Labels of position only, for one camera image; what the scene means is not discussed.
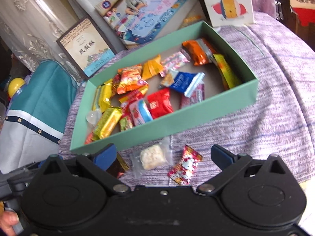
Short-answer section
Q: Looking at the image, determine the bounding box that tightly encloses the brown gold candy packet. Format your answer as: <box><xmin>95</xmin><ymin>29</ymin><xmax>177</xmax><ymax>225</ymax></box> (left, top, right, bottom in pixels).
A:
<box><xmin>106</xmin><ymin>153</ymin><xmax>130</xmax><ymax>179</ymax></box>

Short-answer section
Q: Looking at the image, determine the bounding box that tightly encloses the orange-red narrow snack packet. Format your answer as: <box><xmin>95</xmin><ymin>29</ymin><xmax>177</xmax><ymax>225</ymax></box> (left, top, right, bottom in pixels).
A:
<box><xmin>84</xmin><ymin>132</ymin><xmax>96</xmax><ymax>145</ymax></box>

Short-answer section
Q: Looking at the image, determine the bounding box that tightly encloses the yellow-green candy bar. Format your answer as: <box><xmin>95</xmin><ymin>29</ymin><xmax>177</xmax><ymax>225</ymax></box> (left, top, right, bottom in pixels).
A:
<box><xmin>92</xmin><ymin>107</ymin><xmax>122</xmax><ymax>140</ymax></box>

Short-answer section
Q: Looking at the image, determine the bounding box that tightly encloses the clear jelly cup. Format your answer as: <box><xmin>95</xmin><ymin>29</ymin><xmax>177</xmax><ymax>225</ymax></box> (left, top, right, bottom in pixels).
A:
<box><xmin>86</xmin><ymin>109</ymin><xmax>102</xmax><ymax>127</ymax></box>

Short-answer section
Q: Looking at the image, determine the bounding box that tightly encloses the green-red small candy packet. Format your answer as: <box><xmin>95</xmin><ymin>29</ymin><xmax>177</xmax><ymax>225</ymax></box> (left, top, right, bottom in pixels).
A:
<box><xmin>119</xmin><ymin>114</ymin><xmax>133</xmax><ymax>132</ymax></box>

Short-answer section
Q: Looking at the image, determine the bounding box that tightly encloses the clear rice cake packet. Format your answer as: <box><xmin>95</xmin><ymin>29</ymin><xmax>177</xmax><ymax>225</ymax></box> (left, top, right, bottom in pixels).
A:
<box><xmin>130</xmin><ymin>137</ymin><xmax>173</xmax><ymax>179</ymax></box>

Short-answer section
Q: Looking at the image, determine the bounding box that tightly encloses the pink peach candy packet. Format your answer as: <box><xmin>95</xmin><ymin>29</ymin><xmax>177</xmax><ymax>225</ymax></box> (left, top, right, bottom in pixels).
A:
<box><xmin>129</xmin><ymin>99</ymin><xmax>153</xmax><ymax>126</ymax></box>

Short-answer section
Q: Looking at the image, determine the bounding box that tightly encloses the yellow wafer bar packet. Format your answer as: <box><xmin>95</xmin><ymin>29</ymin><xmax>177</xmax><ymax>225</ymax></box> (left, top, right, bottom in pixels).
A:
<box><xmin>92</xmin><ymin>78</ymin><xmax>113</xmax><ymax>113</ymax></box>

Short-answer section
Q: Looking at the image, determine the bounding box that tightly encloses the pink sparkly snack packet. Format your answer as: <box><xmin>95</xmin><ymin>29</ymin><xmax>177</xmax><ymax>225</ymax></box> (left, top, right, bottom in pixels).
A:
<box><xmin>180</xmin><ymin>82</ymin><xmax>205</xmax><ymax>109</ymax></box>

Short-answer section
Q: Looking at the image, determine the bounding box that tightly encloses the green-yellow snack bar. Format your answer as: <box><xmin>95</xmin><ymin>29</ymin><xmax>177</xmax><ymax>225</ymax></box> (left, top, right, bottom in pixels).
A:
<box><xmin>214</xmin><ymin>54</ymin><xmax>242</xmax><ymax>89</ymax></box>

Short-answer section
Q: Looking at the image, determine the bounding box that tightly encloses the dark red foil candy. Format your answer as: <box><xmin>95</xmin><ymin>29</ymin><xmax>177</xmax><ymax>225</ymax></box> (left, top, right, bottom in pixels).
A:
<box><xmin>112</xmin><ymin>73</ymin><xmax>121</xmax><ymax>96</ymax></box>

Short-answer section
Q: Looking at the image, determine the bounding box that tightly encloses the red small snack packet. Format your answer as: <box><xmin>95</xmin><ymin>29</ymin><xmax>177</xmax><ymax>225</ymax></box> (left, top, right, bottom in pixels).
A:
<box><xmin>147</xmin><ymin>88</ymin><xmax>173</xmax><ymax>119</ymax></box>

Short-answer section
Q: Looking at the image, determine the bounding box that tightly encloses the orange fries snack bag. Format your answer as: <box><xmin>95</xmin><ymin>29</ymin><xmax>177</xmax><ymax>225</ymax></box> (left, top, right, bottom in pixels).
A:
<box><xmin>117</xmin><ymin>64</ymin><xmax>148</xmax><ymax>94</ymax></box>

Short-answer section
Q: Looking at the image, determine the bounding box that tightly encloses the blue cracker packet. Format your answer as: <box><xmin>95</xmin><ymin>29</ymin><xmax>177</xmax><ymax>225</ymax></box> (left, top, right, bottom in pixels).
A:
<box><xmin>159</xmin><ymin>69</ymin><xmax>205</xmax><ymax>98</ymax></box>

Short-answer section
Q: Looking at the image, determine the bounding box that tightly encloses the golden yellow pastry packet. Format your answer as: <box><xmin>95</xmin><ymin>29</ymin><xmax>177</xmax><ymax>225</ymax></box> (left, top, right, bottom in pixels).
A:
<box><xmin>142</xmin><ymin>54</ymin><xmax>163</xmax><ymax>80</ymax></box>

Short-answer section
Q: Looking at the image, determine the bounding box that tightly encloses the pink patterned snack packet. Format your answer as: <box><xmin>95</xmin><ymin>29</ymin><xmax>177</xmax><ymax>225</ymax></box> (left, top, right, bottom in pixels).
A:
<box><xmin>160</xmin><ymin>50</ymin><xmax>191</xmax><ymax>77</ymax></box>

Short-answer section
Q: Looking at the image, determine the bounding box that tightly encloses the orange foil snack packet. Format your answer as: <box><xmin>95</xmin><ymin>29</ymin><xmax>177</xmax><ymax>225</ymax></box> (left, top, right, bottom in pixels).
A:
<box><xmin>182</xmin><ymin>38</ymin><xmax>218</xmax><ymax>66</ymax></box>

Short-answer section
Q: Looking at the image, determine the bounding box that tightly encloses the red Skittles bag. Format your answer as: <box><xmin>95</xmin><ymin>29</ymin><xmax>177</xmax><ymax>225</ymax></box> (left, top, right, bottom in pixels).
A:
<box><xmin>119</xmin><ymin>85</ymin><xmax>148</xmax><ymax>114</ymax></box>

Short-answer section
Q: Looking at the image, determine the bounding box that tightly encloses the person's left hand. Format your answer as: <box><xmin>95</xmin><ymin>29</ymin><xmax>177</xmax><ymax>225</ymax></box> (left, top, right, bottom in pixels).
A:
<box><xmin>1</xmin><ymin>211</ymin><xmax>19</xmax><ymax>236</ymax></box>

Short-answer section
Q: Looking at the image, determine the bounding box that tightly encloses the red Hello Kitty packet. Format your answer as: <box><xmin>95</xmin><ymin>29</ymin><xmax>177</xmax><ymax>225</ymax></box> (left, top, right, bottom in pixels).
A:
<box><xmin>168</xmin><ymin>145</ymin><xmax>203</xmax><ymax>185</ymax></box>

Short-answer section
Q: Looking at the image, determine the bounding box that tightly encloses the teal and white bag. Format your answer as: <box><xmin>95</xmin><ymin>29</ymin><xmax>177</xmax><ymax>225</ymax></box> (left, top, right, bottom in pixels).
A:
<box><xmin>1</xmin><ymin>60</ymin><xmax>78</xmax><ymax>174</ymax></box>

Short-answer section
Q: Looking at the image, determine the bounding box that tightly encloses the mint green cardboard tray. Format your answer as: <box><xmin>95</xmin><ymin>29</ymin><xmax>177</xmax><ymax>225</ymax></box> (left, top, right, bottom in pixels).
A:
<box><xmin>70</xmin><ymin>21</ymin><xmax>258</xmax><ymax>154</ymax></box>

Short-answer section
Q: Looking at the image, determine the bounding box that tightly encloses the yellow ball toy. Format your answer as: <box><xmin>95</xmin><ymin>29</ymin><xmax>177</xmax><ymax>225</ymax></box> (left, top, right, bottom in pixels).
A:
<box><xmin>7</xmin><ymin>78</ymin><xmax>26</xmax><ymax>98</ymax></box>

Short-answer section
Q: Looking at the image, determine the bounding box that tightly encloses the brown pineapple cake box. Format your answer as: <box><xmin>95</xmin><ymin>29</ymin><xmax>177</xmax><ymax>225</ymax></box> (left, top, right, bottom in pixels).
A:
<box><xmin>57</xmin><ymin>16</ymin><xmax>115</xmax><ymax>79</ymax></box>

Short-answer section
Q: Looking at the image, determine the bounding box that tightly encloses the water doodle mat box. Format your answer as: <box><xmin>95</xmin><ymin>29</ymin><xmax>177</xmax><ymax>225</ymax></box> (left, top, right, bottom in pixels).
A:
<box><xmin>95</xmin><ymin>0</ymin><xmax>205</xmax><ymax>49</ymax></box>

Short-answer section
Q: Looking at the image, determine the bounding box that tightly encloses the white roly-poly duck box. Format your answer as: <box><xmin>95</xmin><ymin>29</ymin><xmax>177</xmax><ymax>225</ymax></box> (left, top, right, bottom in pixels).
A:
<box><xmin>203</xmin><ymin>0</ymin><xmax>254</xmax><ymax>27</ymax></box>

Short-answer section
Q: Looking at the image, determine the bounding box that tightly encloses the white lace curtain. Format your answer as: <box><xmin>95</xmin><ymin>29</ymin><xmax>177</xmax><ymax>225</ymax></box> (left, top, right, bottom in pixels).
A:
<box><xmin>0</xmin><ymin>0</ymin><xmax>129</xmax><ymax>79</ymax></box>

